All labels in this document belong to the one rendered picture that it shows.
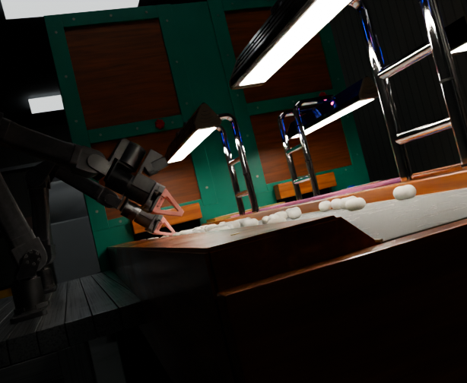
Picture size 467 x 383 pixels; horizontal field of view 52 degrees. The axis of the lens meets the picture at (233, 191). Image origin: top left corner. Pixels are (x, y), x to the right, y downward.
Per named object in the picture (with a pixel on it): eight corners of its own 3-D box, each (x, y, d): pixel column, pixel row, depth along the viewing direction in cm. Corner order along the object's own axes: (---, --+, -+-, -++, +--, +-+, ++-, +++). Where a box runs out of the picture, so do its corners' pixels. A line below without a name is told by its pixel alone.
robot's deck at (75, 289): (-123, 405, 70) (-128, 378, 70) (-4, 310, 182) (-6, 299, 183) (380, 251, 100) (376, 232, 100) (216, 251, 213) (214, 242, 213)
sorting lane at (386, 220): (389, 270, 32) (380, 239, 32) (137, 250, 205) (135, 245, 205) (677, 179, 41) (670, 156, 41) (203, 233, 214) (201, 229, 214)
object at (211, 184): (92, 232, 200) (42, 14, 204) (92, 235, 253) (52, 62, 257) (366, 168, 241) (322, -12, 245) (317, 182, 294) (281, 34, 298)
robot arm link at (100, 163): (139, 157, 127) (100, 132, 123) (150, 150, 120) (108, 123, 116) (119, 194, 123) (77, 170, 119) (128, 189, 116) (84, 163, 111)
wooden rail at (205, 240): (276, 556, 28) (203, 248, 29) (115, 289, 200) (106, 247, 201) (439, 476, 32) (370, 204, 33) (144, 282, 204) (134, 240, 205)
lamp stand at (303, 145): (322, 222, 168) (292, 99, 170) (299, 224, 187) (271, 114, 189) (368, 210, 174) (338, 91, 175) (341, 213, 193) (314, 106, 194)
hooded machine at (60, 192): (63, 318, 592) (35, 190, 599) (118, 302, 619) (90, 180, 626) (66, 326, 518) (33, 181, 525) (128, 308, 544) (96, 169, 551)
